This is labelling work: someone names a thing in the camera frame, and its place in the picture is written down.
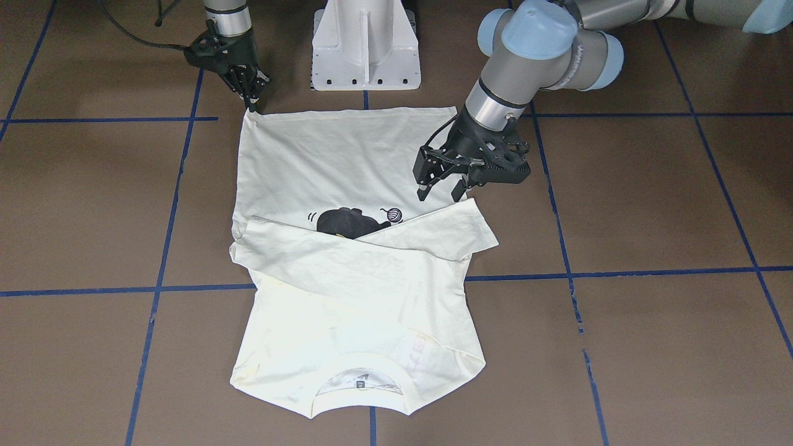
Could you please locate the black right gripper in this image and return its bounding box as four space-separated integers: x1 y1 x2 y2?
183 25 270 113

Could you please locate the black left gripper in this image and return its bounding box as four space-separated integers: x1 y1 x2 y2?
413 111 532 203

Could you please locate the cream long-sleeve printed shirt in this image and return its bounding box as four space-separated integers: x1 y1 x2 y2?
229 107 498 418

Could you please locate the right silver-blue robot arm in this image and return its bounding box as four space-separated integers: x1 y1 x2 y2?
182 1 270 113

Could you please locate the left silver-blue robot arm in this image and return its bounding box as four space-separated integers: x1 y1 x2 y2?
413 1 792 201

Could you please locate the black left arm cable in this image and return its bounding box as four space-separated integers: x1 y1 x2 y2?
426 115 484 167

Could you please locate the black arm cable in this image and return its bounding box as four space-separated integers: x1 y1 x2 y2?
426 115 484 167
99 0 194 50

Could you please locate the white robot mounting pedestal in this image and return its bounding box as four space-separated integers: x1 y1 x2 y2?
310 1 422 91

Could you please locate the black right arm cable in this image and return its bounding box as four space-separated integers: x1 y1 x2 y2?
99 0 194 50

